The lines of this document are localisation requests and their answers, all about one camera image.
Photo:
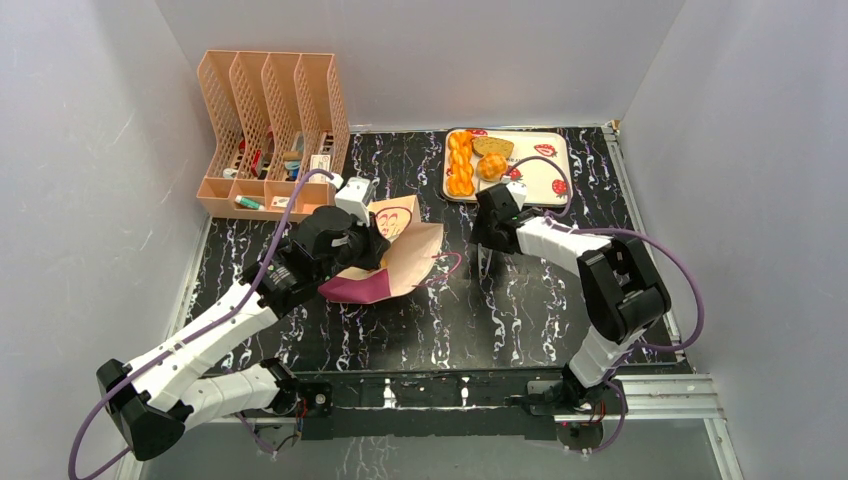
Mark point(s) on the green white tube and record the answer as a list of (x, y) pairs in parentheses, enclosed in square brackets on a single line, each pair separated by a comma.
[(249, 203)]

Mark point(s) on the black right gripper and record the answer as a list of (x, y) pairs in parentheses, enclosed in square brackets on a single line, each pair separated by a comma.
[(486, 234)]

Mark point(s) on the brown fake bread slice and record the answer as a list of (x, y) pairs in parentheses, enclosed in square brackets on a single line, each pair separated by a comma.
[(485, 145)]

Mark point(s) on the round golden fake bun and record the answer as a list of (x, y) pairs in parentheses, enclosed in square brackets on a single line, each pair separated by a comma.
[(492, 167)]

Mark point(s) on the aluminium frame rail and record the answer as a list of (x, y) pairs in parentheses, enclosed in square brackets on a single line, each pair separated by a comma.
[(662, 397)]

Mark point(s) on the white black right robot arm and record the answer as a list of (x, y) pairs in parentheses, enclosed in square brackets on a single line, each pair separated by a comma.
[(623, 293)]

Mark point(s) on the orange braided fake bread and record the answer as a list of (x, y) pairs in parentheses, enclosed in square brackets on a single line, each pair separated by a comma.
[(460, 171)]

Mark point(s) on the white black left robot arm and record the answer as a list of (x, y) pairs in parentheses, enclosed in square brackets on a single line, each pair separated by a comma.
[(267, 291)]

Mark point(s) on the silver metal tongs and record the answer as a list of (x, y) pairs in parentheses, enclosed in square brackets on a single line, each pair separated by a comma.
[(484, 257)]

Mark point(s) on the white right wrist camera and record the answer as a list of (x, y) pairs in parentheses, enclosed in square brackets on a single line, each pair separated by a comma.
[(518, 192)]

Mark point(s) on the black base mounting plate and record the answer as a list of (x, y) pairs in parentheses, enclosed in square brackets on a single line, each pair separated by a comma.
[(437, 403)]

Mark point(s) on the peach plastic file organizer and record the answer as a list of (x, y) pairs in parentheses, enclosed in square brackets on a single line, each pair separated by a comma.
[(270, 112)]

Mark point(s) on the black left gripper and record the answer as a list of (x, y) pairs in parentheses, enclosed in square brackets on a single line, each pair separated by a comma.
[(376, 243)]

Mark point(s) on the small white card box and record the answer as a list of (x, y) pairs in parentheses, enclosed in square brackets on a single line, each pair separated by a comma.
[(281, 203)]

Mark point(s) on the white medicine box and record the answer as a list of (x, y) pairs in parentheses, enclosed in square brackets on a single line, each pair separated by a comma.
[(319, 162)]

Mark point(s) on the pink paper gift bag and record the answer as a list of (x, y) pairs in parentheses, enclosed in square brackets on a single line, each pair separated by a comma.
[(414, 247)]

